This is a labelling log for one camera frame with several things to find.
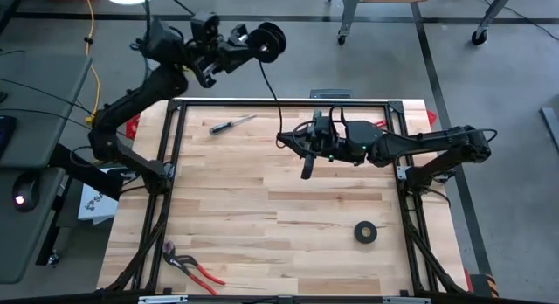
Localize white printed box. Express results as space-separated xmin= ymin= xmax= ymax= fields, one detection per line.
xmin=77 ymin=181 xmax=119 ymax=225

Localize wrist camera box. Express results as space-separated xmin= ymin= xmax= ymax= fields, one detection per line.
xmin=312 ymin=111 xmax=336 ymax=142
xmin=190 ymin=11 xmax=221 ymax=44

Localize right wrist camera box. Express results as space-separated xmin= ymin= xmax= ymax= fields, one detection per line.
xmin=312 ymin=111 xmax=336 ymax=142

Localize wooden table with grey legs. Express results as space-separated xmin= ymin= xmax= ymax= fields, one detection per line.
xmin=327 ymin=0 xmax=431 ymax=47

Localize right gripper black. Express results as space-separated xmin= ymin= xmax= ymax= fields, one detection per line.
xmin=277 ymin=135 xmax=349 ymax=181

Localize grey wheeled cart frame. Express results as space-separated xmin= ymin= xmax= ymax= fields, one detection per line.
xmin=449 ymin=0 xmax=519 ymax=46

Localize black cord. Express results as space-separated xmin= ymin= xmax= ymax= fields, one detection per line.
xmin=258 ymin=60 xmax=285 ymax=150

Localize large red handled pliers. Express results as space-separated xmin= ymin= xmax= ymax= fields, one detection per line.
xmin=162 ymin=240 xmax=227 ymax=296

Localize grey metal bar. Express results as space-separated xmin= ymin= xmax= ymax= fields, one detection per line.
xmin=540 ymin=106 xmax=559 ymax=155

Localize black tape roll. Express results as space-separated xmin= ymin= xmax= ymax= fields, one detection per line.
xmin=353 ymin=220 xmax=378 ymax=245

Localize black computer mouse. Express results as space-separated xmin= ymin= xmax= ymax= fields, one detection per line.
xmin=11 ymin=175 xmax=41 ymax=212

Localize black aluminium table frame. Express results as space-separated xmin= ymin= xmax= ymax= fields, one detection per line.
xmin=100 ymin=98 xmax=468 ymax=296

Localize grey desk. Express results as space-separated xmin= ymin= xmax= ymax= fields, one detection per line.
xmin=0 ymin=53 xmax=93 ymax=284

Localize yellow cable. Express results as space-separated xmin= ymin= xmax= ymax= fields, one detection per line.
xmin=80 ymin=0 xmax=102 ymax=126

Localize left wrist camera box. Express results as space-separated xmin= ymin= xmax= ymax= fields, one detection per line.
xmin=190 ymin=11 xmax=221 ymax=44

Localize silver bracket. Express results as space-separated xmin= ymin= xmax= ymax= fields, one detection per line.
xmin=382 ymin=296 xmax=431 ymax=304
xmin=138 ymin=294 xmax=189 ymax=304

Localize grey handled screwdriver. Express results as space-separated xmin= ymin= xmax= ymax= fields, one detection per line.
xmin=208 ymin=114 xmax=258 ymax=136

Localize black cord spool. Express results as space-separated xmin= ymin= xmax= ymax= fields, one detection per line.
xmin=246 ymin=20 xmax=288 ymax=65

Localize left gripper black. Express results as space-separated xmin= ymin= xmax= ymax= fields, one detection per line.
xmin=191 ymin=24 xmax=259 ymax=89

